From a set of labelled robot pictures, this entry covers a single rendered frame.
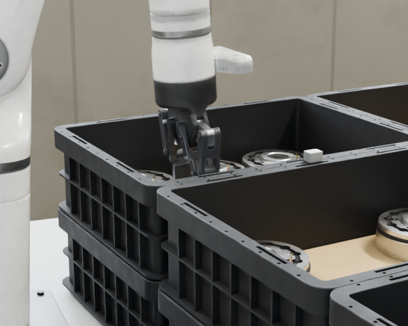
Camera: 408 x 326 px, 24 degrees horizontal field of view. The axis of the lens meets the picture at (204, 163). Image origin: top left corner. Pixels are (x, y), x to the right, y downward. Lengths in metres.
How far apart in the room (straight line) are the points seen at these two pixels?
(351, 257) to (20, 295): 0.37
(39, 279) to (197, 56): 0.44
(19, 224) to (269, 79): 1.94
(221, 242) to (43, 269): 0.57
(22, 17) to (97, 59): 1.76
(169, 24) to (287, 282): 0.41
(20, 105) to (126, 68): 1.71
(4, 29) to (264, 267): 0.33
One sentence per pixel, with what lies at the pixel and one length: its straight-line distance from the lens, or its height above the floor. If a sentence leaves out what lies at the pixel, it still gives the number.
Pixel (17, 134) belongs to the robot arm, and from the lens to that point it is 0.96.
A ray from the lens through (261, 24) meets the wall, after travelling 2.80.
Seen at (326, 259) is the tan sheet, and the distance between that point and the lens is 1.07.
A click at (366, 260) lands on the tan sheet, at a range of 1.08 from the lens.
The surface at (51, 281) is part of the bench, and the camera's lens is 1.35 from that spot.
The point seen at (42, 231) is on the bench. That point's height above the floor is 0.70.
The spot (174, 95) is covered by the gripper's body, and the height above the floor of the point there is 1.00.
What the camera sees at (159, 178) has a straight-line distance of 1.25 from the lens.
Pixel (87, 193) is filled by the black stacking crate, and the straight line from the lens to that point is 1.17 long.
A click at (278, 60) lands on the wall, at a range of 2.84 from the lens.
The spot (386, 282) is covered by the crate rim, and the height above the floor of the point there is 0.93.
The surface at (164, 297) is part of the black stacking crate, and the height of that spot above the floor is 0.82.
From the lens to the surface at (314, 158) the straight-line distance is 1.08.
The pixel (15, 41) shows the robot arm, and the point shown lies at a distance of 0.91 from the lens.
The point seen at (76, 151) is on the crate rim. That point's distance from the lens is 1.17.
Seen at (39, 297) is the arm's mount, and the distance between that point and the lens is 1.10.
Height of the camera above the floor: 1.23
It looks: 16 degrees down
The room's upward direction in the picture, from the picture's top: straight up
